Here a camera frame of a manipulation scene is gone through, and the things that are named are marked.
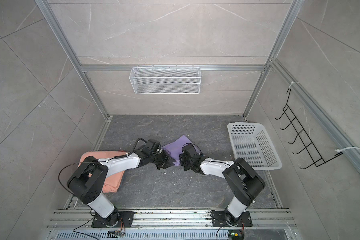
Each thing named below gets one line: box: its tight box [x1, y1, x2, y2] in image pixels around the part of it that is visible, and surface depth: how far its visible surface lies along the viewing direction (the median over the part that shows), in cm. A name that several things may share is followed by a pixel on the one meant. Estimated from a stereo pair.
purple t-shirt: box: [161, 135, 193, 167], surface depth 104 cm
